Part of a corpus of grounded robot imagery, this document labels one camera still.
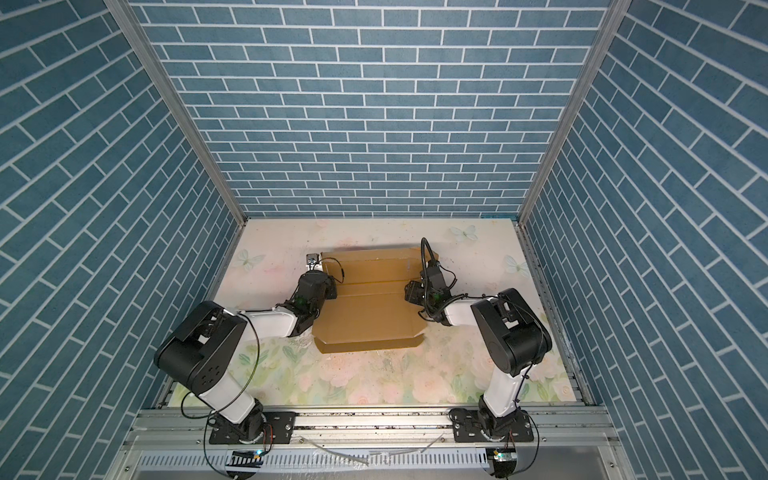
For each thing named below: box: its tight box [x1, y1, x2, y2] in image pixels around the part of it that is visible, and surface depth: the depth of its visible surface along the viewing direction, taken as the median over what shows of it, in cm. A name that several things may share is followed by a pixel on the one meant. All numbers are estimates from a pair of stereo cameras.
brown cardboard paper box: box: [312, 246, 439, 354], surface depth 93 cm
